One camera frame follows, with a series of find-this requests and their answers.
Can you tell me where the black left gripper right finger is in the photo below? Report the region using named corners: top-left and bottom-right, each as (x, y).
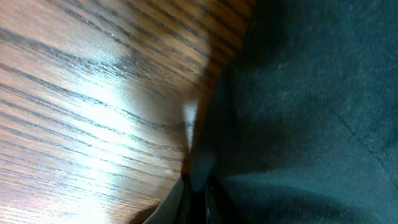
top-left (205, 178), bottom-right (246, 224)

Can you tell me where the black t-shirt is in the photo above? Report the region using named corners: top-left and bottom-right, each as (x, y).
top-left (190, 0), bottom-right (397, 223)

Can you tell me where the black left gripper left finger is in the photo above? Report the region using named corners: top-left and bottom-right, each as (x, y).
top-left (143, 177), bottom-right (190, 224)

